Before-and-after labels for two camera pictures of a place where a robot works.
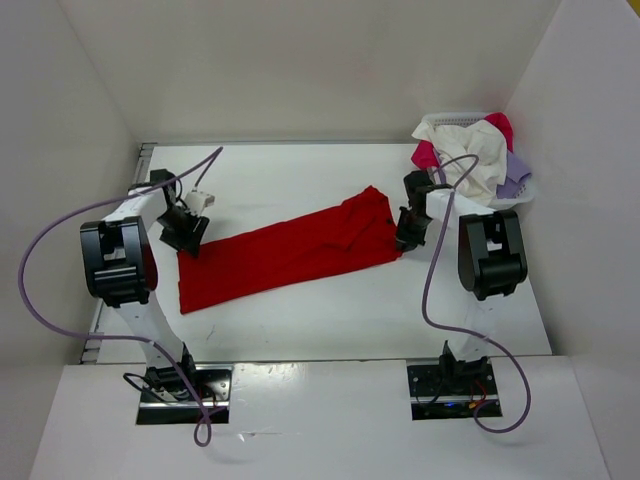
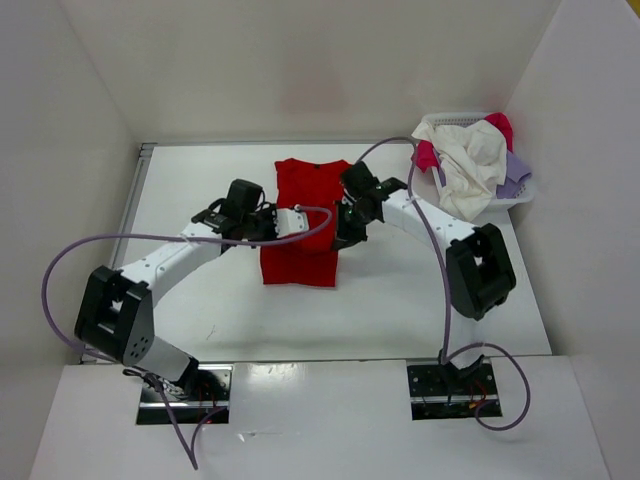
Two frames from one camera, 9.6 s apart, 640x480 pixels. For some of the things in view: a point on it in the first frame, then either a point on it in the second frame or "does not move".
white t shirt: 473,156 does not move
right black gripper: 402,234 to 346,237
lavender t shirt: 517,170 does not move
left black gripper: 190,239 to 270,213
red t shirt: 354,234 to 314,186
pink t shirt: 425,157 does not move
